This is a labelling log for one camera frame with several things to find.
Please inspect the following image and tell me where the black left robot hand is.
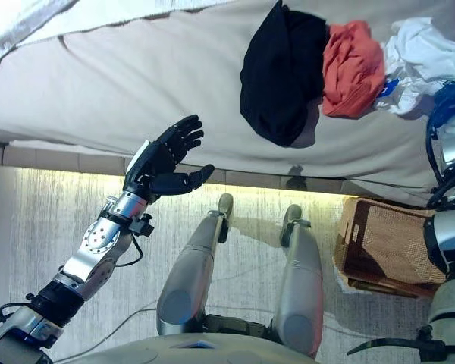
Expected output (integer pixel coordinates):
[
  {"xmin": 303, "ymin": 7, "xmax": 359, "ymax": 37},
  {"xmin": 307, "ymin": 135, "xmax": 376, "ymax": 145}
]
[{"xmin": 123, "ymin": 115, "xmax": 215, "ymax": 205}]

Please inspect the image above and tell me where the white garment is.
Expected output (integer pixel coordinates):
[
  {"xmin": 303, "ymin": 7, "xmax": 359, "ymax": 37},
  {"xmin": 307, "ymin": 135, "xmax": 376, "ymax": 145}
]
[{"xmin": 371, "ymin": 17, "xmax": 455, "ymax": 117}]

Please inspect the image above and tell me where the orange garment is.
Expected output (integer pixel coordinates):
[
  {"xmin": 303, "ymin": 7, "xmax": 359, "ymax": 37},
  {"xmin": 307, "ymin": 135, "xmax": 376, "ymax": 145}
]
[{"xmin": 321, "ymin": 20, "xmax": 387, "ymax": 118}]

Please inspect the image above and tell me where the black garment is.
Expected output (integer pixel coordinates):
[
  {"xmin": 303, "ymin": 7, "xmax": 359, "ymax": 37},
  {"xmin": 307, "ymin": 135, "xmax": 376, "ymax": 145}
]
[{"xmin": 239, "ymin": 0, "xmax": 331, "ymax": 148}]

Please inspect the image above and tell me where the bed with beige cover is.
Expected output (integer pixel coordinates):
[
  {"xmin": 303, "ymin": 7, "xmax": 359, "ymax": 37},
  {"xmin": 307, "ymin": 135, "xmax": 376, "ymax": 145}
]
[{"xmin": 0, "ymin": 0, "xmax": 455, "ymax": 209}]

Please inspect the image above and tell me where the brown wicker basket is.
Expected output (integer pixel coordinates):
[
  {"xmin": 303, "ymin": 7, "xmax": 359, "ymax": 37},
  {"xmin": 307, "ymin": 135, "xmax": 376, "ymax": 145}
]
[{"xmin": 333, "ymin": 196, "xmax": 447, "ymax": 300}]

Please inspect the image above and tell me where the grey left robot leg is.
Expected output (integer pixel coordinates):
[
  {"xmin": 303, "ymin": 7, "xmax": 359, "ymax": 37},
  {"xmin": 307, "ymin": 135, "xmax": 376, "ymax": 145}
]
[{"xmin": 155, "ymin": 192, "xmax": 235, "ymax": 337}]

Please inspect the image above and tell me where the grey patterned rug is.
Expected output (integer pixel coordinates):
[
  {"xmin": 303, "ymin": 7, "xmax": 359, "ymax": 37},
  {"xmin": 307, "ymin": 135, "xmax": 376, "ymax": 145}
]
[{"xmin": 0, "ymin": 166, "xmax": 443, "ymax": 364}]

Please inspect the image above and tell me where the white duvet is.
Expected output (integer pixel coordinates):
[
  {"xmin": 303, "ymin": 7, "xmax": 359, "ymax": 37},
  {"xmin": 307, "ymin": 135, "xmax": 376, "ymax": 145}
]
[{"xmin": 0, "ymin": 0, "xmax": 175, "ymax": 66}]

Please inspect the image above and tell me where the grey robot torso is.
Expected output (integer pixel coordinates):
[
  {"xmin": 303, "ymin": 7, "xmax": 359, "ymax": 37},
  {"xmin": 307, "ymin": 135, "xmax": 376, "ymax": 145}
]
[{"xmin": 52, "ymin": 331, "xmax": 319, "ymax": 364}]

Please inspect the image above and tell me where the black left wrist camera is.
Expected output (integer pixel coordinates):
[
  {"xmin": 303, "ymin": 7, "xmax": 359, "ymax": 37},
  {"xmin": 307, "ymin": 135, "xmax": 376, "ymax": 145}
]
[{"xmin": 130, "ymin": 213, "xmax": 155, "ymax": 238}]

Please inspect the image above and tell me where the thin floor cable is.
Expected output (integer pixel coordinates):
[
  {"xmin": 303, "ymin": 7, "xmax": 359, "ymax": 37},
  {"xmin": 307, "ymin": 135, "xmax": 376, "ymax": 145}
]
[{"xmin": 55, "ymin": 299, "xmax": 158, "ymax": 363}]

